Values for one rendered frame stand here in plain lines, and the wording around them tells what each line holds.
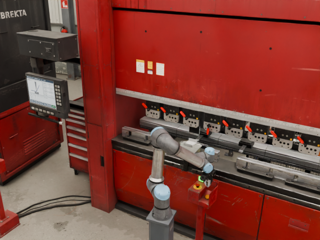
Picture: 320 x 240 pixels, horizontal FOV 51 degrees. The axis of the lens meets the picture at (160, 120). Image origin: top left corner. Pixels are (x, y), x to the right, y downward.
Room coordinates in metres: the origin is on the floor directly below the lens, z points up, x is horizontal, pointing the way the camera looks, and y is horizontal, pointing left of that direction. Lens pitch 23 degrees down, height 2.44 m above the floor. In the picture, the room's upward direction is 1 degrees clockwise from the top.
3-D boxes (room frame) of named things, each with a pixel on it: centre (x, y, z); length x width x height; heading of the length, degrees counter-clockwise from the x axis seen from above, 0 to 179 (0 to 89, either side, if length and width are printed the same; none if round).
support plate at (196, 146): (2.69, -0.25, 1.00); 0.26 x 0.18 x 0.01; 151
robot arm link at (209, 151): (2.34, -0.39, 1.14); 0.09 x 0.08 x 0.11; 111
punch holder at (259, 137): (2.54, -0.82, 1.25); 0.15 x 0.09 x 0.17; 61
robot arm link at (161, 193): (2.07, -0.02, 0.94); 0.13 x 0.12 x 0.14; 21
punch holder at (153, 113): (3.02, 0.05, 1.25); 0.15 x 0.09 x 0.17; 61
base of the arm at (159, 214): (2.06, -0.02, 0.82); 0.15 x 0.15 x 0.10
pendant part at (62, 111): (2.91, 1.01, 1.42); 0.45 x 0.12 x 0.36; 60
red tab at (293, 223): (2.19, -1.14, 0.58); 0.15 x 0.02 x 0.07; 61
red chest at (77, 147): (3.85, 0.83, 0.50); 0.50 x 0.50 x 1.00; 61
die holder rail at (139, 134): (3.09, 0.16, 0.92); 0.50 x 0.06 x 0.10; 61
